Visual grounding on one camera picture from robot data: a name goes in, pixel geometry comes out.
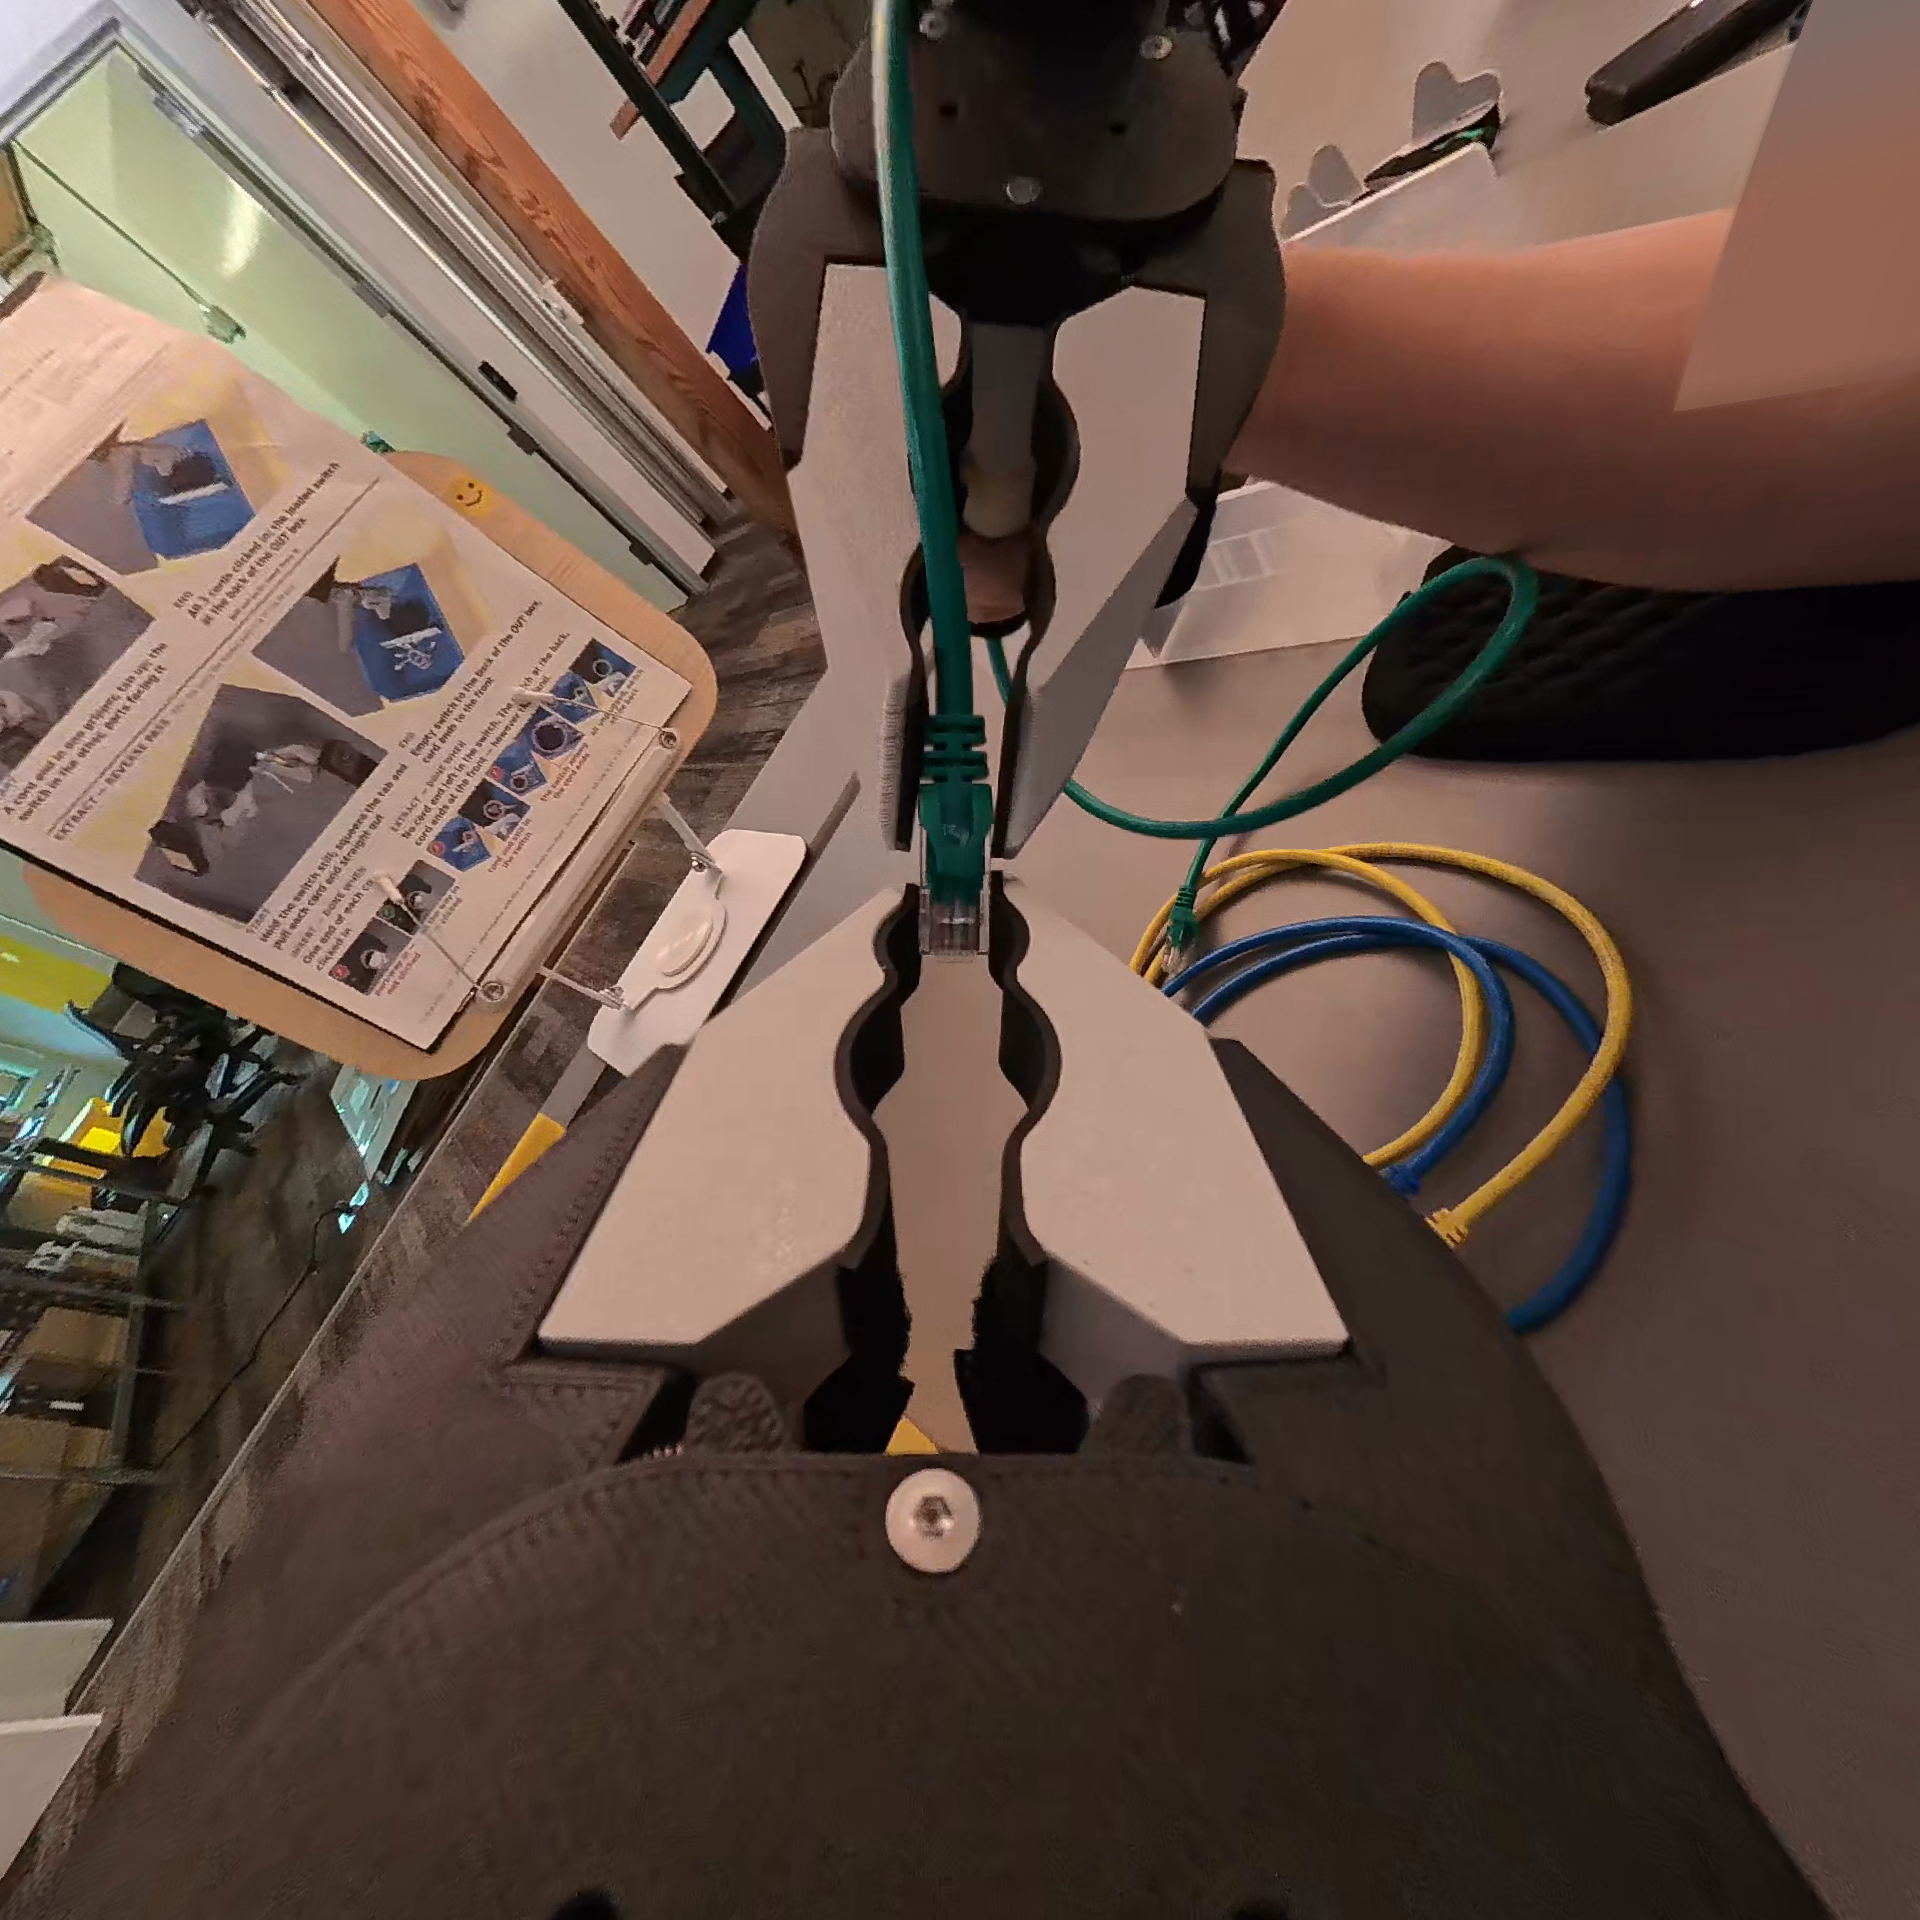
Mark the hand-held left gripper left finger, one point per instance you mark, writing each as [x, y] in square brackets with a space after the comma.
[717, 1167]

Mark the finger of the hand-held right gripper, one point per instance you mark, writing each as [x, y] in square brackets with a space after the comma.
[856, 478]
[1140, 435]

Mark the clear plastic container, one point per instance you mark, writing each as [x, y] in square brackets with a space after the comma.
[1275, 600]

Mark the black mesh wrist rest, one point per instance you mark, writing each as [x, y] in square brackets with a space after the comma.
[1652, 676]

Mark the wooden post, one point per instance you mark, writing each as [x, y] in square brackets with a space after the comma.
[528, 192]

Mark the person's right hand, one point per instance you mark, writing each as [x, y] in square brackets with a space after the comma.
[1001, 579]

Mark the yellow plastic bin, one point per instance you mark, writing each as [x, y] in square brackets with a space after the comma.
[515, 1167]

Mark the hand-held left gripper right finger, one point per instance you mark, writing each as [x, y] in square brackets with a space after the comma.
[1170, 1186]

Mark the white stand base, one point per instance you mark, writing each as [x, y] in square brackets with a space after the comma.
[706, 931]

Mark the printed instruction sheet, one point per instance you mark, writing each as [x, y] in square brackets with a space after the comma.
[299, 626]

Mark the person's right forearm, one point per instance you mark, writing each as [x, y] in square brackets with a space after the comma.
[1424, 421]

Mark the blue storage bin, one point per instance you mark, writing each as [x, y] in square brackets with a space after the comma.
[733, 319]

